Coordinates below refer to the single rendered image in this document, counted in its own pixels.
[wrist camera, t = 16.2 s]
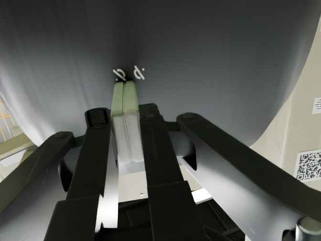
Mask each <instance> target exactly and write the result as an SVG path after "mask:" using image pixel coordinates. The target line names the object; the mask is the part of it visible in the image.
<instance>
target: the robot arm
mask: <svg viewBox="0 0 321 241"><path fill-rule="evenodd" d="M84 115H85V119H86V124H87V130H86V133H85V134H84V135H82V136H79V137H74V134H73V133H72V132H70V131H60V132H57V133H55V134H53V135H51V136H50V137H49V138H48V139H46V140H45V141H44V142H43V143H42V144H41V145H40V146H39V147H38V148H37V149H36V150H35V151H34V152H32V153H31V154H30V155H29V156H28V157H27V158H26V159H25V160H24V161H23V162H22V163H21V164H20V165H18V166H17V167H16V168H15V169H14V170H13V171H12V172H11V173H10V174H9V175H8V176H7V177H6V178H5V179H3V180H2V181H1V182H0V241H233V240H231V239H229V238H228V237H226V236H224V235H223V234H221V233H219V232H217V231H216V230H214V229H212V228H210V227H207V226H205V225H203V222H202V219H201V216H200V214H199V211H198V208H197V205H196V203H195V200H194V197H193V194H192V191H191V188H190V185H189V183H188V181H187V180H185V181H184V178H183V176H182V172H181V169H180V166H179V163H178V160H177V157H180V162H181V163H182V164H183V166H184V167H185V168H186V169H187V170H188V171H189V172H190V173H191V174H192V176H193V177H194V178H195V179H196V180H197V181H198V182H199V183H200V185H201V186H202V187H203V188H204V189H205V190H206V191H207V192H208V193H209V195H210V196H211V197H212V198H213V199H214V200H215V201H216V202H217V204H218V205H219V206H220V207H221V208H222V209H223V210H224V211H225V212H226V214H227V215H228V216H229V217H230V218H231V219H232V220H233V221H234V222H235V224H236V225H237V226H238V227H239V228H240V229H241V230H242V231H243V233H244V234H245V235H246V236H247V237H248V238H249V239H250V240H251V241H321V191H319V190H316V189H313V188H311V187H309V186H307V185H306V184H304V183H302V182H301V181H299V180H298V179H296V178H295V177H293V176H292V175H290V174H289V173H287V172H286V171H284V170H283V169H281V168H280V167H278V166H277V165H275V164H274V163H272V162H271V161H269V160H268V159H266V158H265V157H263V156H261V155H260V154H258V153H257V152H255V151H254V150H252V149H251V148H249V147H248V146H246V145H245V144H243V143H242V142H240V141H239V140H237V139H236V138H234V137H233V136H231V135H230V134H228V133H226V132H225V131H223V130H222V129H220V128H219V127H217V126H216V125H214V124H213V123H211V122H210V121H208V120H207V119H205V118H204V117H202V116H201V115H199V114H197V113H192V112H187V113H184V114H181V115H179V116H177V118H176V122H169V121H165V120H164V119H163V116H162V115H160V112H159V109H158V106H157V105H156V104H154V103H149V104H141V105H138V99H137V93H136V86H135V82H133V80H132V81H126V83H123V82H117V83H116V84H115V85H114V92H113V99H112V107H111V110H109V109H107V108H94V109H91V110H88V111H86V112H85V113H84ZM131 161H135V163H136V162H143V161H144V164H145V172H146V180H147V192H148V200H149V209H150V220H148V221H145V222H143V223H140V224H138V225H135V226H132V227H129V228H117V227H118V175H119V163H121V164H130V163H131Z"/></svg>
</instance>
